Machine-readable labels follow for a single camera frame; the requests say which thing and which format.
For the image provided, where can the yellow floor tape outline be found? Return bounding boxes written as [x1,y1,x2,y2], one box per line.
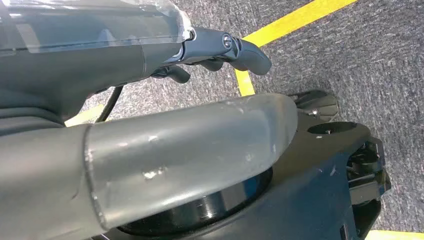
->
[64,0,424,240]

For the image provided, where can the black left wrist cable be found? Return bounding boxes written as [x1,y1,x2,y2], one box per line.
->
[95,85,124,124]

